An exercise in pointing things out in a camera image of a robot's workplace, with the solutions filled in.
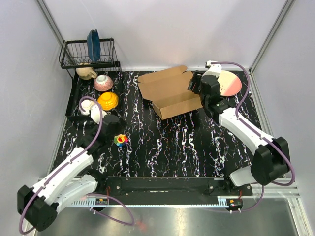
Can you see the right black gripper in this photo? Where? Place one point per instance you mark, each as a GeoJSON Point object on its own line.
{"type": "Point", "coordinates": [196, 78]}

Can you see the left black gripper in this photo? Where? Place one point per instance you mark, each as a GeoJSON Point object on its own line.
{"type": "Point", "coordinates": [122, 124]}

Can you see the rainbow flower toy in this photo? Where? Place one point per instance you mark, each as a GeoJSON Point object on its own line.
{"type": "Point", "coordinates": [120, 140]}

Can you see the brown cardboard box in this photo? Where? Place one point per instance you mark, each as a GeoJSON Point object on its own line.
{"type": "Point", "coordinates": [168, 91]}

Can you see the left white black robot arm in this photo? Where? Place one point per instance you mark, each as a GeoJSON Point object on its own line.
{"type": "Point", "coordinates": [41, 203]}

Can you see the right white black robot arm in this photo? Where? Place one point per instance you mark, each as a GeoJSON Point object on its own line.
{"type": "Point", "coordinates": [270, 155]}

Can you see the pink cream round plate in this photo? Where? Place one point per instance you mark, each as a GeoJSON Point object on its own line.
{"type": "Point", "coordinates": [230, 84]}

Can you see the yellow ribbed bowl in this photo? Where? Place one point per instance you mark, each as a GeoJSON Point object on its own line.
{"type": "Point", "coordinates": [108, 101]}

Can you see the white flower shaped cup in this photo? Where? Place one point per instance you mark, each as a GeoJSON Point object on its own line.
{"type": "Point", "coordinates": [85, 107]}

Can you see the black tray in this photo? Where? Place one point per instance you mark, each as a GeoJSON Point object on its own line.
{"type": "Point", "coordinates": [82, 88]}

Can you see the pink patterned bowl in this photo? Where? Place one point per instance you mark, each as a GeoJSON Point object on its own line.
{"type": "Point", "coordinates": [103, 83]}

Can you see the beige mug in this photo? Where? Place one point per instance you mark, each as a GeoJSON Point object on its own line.
{"type": "Point", "coordinates": [86, 73]}

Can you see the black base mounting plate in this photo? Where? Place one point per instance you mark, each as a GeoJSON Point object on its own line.
{"type": "Point", "coordinates": [155, 191]}

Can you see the blue plate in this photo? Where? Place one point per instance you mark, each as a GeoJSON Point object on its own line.
{"type": "Point", "coordinates": [94, 48]}

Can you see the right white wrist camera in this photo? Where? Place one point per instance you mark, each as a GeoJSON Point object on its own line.
{"type": "Point", "coordinates": [214, 68]}

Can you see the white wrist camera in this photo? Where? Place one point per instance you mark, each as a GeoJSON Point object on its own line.
{"type": "Point", "coordinates": [97, 114]}
{"type": "Point", "coordinates": [214, 68]}

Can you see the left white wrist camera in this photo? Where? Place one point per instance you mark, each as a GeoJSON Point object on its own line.
{"type": "Point", "coordinates": [97, 114]}

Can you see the black wire dish rack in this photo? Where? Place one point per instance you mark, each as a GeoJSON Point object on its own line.
{"type": "Point", "coordinates": [74, 54]}

